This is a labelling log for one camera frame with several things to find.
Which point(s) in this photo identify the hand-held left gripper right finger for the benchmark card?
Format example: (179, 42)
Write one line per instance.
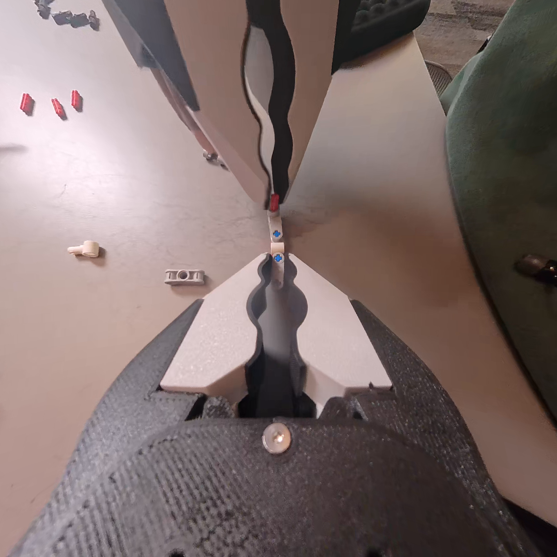
(343, 348)

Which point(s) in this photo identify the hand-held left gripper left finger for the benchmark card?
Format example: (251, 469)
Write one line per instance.
(209, 348)

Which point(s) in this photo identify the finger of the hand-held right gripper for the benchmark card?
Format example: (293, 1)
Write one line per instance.
(209, 65)
(317, 65)

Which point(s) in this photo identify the grey lego liftarm assembly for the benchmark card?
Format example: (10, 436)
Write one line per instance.
(275, 226)

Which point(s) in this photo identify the light grey lego connector block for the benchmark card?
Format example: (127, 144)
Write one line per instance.
(185, 276)

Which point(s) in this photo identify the scattered black lego pins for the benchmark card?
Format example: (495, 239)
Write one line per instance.
(69, 18)

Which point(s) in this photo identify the white lego pin connector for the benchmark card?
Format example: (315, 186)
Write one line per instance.
(89, 249)

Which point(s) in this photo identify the black textured chair armrest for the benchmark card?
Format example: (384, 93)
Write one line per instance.
(391, 21)

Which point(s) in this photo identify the grey mesh chair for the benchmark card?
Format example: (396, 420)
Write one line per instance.
(437, 78)

